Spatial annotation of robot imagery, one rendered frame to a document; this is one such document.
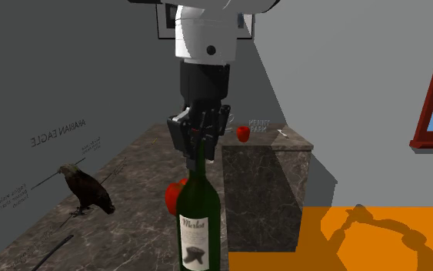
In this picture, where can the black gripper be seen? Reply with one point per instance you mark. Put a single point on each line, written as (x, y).
(204, 82)

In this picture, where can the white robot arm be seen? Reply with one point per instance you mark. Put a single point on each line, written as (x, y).
(205, 30)

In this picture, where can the clear glass mug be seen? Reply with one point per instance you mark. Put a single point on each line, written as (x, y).
(231, 121)

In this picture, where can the red apple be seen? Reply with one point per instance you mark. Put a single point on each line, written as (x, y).
(243, 134)

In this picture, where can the green wine bottle white label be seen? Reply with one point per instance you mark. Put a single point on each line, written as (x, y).
(197, 210)

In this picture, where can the small white utensil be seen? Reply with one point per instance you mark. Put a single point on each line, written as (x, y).
(283, 132)

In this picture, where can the brown eagle figure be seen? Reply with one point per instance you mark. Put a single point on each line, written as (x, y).
(86, 189)

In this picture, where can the red framed window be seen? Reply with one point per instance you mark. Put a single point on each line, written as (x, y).
(431, 101)

